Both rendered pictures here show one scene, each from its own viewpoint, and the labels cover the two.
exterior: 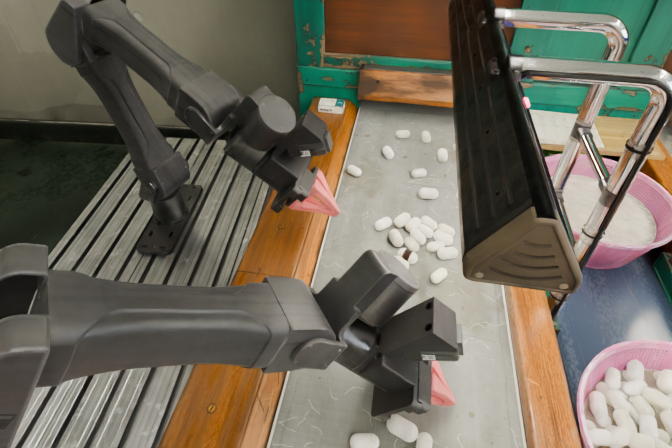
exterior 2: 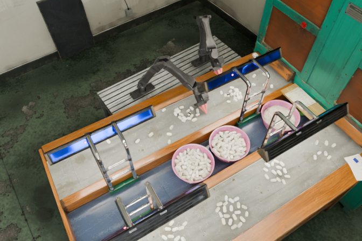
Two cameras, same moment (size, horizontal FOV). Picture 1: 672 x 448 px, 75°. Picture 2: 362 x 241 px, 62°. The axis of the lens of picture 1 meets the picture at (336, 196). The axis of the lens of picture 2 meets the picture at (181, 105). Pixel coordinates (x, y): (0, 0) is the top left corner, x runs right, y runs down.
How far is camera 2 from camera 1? 1.69 m
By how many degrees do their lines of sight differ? 35
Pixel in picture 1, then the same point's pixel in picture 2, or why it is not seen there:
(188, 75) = (209, 39)
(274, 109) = (215, 53)
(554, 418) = (215, 125)
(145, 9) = not seen: outside the picture
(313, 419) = (189, 101)
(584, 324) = (248, 130)
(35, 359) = (164, 65)
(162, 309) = (175, 69)
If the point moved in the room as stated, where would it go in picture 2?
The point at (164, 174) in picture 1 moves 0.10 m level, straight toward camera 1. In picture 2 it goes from (202, 51) to (197, 58)
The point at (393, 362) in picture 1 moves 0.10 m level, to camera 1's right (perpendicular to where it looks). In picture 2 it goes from (198, 97) to (208, 106)
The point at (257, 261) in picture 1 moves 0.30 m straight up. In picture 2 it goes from (203, 77) to (205, 47)
